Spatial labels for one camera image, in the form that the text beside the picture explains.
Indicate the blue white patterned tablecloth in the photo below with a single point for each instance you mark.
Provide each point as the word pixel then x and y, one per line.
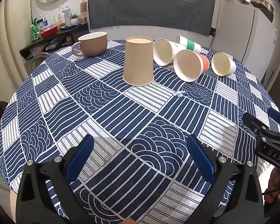
pixel 140 167

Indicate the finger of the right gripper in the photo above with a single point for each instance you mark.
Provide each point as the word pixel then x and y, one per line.
pixel 274 114
pixel 254 124

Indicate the white yellow-rim paper cup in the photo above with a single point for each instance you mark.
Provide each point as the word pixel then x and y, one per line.
pixel 222 65

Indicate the small potted plant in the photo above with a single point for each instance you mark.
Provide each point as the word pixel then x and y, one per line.
pixel 74 19

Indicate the green plastic bottle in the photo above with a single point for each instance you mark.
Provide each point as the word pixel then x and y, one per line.
pixel 35 30

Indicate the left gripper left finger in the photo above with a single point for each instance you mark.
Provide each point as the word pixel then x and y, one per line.
pixel 34 204

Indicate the white orange paper cup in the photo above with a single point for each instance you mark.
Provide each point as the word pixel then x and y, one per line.
pixel 189 66

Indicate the red bowl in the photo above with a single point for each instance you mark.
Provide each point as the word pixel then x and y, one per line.
pixel 49 32

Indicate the brown kraft paper cup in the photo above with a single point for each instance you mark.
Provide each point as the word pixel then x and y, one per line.
pixel 138 63

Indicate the white green paper cup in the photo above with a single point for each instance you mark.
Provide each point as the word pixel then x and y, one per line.
pixel 188 44

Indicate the operator hand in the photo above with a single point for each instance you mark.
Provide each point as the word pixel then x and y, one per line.
pixel 272 193

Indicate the dark side shelf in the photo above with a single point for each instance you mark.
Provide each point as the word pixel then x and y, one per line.
pixel 55 42

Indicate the wooden brush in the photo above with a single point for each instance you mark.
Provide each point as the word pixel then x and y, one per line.
pixel 83 6

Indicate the beige ceramic mug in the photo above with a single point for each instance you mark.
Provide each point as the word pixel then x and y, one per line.
pixel 91 44

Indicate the metal cooking pot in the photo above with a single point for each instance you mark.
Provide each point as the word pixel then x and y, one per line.
pixel 263 3

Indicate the white cup pink hearts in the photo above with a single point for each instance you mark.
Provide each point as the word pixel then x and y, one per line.
pixel 164 51

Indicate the white refrigerator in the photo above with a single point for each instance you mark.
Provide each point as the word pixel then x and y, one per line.
pixel 245 33

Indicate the small clear plastic scrap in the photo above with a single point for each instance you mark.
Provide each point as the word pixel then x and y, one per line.
pixel 179 94

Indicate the dark grey covered television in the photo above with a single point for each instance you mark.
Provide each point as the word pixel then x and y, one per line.
pixel 189 15

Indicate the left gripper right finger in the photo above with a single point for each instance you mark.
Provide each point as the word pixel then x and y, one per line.
pixel 245 202

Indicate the white spray bottle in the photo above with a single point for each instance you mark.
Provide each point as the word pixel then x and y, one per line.
pixel 67 12

